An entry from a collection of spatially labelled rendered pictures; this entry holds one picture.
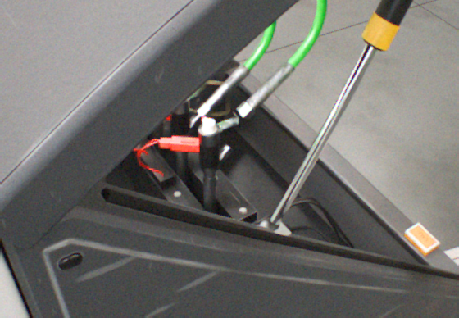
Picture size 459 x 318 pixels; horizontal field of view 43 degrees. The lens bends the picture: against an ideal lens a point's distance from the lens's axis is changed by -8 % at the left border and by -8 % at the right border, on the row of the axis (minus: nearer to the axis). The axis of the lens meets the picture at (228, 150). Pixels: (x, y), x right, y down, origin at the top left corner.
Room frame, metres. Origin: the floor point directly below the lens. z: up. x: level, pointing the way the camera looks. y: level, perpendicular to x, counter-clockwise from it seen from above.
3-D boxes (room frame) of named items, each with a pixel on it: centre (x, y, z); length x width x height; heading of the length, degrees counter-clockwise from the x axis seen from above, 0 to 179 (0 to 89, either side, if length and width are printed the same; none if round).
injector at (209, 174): (0.64, 0.02, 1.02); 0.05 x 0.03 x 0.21; 123
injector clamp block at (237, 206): (0.74, 0.09, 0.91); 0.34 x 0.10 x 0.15; 33
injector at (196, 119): (0.71, 0.06, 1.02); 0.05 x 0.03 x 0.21; 123
